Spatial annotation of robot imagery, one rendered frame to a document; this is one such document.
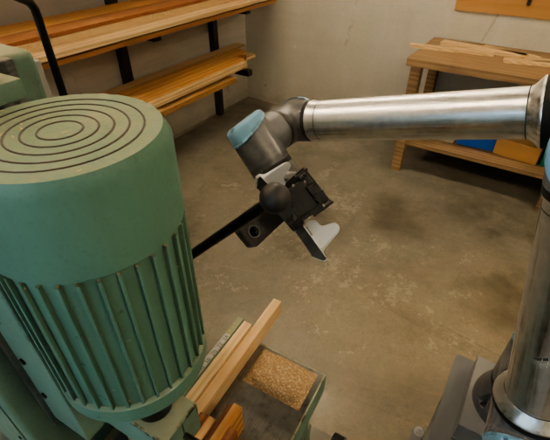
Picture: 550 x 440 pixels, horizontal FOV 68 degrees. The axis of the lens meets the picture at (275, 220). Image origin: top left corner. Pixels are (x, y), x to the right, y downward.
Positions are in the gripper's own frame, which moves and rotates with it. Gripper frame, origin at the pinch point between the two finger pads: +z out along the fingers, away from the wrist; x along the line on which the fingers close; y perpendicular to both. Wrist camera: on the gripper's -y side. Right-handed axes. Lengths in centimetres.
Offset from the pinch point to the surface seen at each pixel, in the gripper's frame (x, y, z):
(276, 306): 18.7, -15.9, -30.7
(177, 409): 11.1, -29.4, 1.8
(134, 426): 8.5, -34.9, 3.4
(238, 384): 22.5, -28.9, -18.3
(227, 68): -78, 21, -290
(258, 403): 26.4, -26.9, -14.7
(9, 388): -6.6, -45.5, 1.8
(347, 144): 33, 63, -305
